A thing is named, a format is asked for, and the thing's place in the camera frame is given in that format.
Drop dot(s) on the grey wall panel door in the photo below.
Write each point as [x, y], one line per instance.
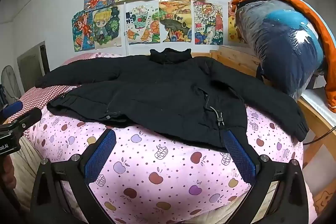
[32, 65]

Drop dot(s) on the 2024 dragon drawing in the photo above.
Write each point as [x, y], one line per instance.
[208, 19]

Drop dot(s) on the yellow bear and chick drawing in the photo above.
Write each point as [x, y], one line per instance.
[233, 31]

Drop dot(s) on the blond boy drawing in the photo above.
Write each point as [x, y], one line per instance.
[106, 27]

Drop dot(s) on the bagged blue bedding bundle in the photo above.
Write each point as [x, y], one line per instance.
[285, 42]

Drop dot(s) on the landscape with flowers drawing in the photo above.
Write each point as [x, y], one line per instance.
[176, 19]

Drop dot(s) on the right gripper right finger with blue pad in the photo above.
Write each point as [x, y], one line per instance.
[289, 203]

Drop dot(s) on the swimming girl blue drawing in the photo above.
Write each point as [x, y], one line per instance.
[82, 31]

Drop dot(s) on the orange blanket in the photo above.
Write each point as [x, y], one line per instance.
[327, 41]

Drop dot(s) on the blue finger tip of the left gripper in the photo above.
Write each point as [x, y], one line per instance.
[10, 110]

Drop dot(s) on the person's left hand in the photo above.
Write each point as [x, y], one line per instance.
[7, 173]

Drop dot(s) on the oranges and drink drawing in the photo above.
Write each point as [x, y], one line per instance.
[142, 23]

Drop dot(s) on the red checkered pink pillow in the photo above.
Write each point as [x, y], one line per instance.
[38, 97]

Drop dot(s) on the pink apple print duvet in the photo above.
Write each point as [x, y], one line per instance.
[150, 179]

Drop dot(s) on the standing electric fan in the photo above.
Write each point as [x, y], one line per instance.
[10, 84]

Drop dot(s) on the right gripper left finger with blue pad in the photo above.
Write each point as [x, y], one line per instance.
[49, 203]

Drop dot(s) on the black puffer jacket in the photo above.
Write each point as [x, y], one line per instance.
[194, 100]

